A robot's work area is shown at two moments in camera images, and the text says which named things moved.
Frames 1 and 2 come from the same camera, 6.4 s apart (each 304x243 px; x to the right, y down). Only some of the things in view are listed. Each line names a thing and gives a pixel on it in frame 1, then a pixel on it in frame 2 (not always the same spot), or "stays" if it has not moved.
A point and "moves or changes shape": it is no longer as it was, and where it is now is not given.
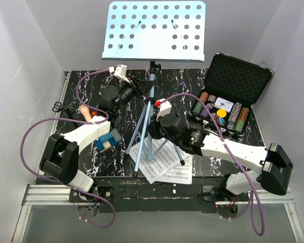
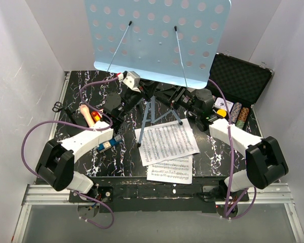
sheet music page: x=181 y=174 moves or changes shape
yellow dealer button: x=221 y=113 stays
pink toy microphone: x=85 y=111 stays
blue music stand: x=154 y=32 moves or changes shape
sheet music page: x=156 y=143 -> x=166 y=142
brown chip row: x=243 y=114 stays
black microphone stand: x=59 y=107 stays
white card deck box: x=223 y=104 stays
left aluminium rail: x=36 y=194 stays
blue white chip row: x=234 y=115 stays
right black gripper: x=153 y=126 -> x=168 y=94
